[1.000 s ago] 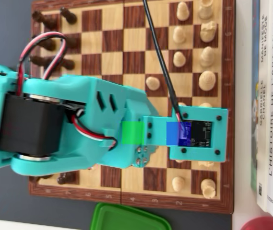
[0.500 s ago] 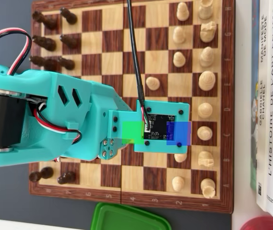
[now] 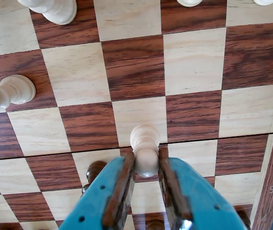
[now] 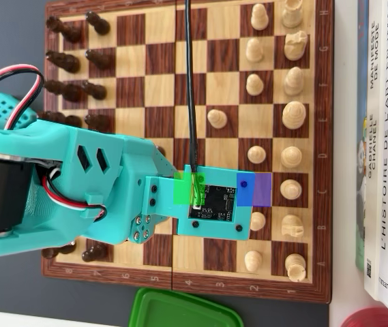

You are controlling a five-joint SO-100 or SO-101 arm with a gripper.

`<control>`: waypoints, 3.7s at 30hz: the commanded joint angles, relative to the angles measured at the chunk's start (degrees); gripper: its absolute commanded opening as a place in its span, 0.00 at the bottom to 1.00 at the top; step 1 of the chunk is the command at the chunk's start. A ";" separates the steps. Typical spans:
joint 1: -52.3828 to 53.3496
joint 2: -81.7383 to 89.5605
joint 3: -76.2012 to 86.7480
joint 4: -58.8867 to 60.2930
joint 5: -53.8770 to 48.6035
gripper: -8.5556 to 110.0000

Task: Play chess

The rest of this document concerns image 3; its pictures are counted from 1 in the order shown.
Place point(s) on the light wooden pawn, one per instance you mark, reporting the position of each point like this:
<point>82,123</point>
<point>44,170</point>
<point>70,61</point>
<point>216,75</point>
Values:
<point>54,9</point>
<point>145,155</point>
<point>265,2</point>
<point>189,2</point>
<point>16,91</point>

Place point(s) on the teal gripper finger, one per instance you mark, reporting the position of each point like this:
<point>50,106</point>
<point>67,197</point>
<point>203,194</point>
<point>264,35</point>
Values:
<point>98,198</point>
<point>198,198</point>

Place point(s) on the dark wooden pawn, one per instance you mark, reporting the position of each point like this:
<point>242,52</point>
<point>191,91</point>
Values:
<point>245,218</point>
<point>155,225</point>
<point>95,169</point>

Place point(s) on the wooden folding chessboard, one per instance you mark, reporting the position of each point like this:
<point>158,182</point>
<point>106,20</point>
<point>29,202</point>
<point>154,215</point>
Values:
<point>191,60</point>

